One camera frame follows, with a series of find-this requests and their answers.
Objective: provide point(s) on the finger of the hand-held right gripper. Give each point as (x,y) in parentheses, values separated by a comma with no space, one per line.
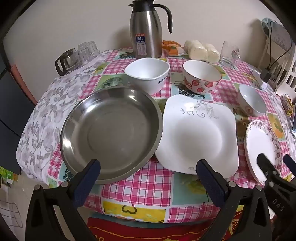
(266,165)
(291,163)

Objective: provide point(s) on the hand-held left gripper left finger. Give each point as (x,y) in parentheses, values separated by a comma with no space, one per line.
(89,178)

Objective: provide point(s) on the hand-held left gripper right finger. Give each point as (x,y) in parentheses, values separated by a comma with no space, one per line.
(209,183)

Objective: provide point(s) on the floral rim round plate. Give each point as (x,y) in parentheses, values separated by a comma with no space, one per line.
(259,141)

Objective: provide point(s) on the white square plate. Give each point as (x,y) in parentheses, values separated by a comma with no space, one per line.
(198,139)

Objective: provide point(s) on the stainless steel plate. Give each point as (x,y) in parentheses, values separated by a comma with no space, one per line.
(111,134)

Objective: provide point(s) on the small white bowl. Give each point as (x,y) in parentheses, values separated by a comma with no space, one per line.
(252,102)

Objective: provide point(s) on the strawberry print bowl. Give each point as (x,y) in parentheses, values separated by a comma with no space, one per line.
(198,84)

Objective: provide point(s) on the white square bowl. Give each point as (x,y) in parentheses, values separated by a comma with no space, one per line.
(148,83)

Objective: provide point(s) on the smartphone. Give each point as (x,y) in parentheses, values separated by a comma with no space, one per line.
(294,125)

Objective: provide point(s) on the yellow packet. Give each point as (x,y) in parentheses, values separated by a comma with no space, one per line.
(287,104)

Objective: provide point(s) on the pink checked tablecloth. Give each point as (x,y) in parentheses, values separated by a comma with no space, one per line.
(148,199)

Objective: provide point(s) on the red patterned cushion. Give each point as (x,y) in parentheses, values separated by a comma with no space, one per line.
(138,229)

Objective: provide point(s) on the grey floral cloth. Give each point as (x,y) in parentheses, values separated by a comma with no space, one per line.
(39,125)

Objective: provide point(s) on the green packet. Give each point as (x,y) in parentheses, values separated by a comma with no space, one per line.
(8,176)

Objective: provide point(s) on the white plastic slotted stool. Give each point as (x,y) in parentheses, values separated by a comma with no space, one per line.
(286,76)

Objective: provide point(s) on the white power strip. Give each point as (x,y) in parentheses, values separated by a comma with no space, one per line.
(257,78)

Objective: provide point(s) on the black power adapter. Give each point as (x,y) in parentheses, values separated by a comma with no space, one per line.
(266,75)

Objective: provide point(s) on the dark cabinet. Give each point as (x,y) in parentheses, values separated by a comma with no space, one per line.
(13,104)

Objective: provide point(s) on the clear glass mug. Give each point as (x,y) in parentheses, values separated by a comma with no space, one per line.
(227,58)

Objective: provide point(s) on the bag of steamed buns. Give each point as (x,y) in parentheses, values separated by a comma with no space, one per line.
(201,52)

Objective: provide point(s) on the orange snack packet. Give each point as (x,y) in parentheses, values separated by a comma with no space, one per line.
(173,49)

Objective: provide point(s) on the stainless steel thermos jug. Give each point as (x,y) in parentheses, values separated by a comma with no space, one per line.
(145,27)

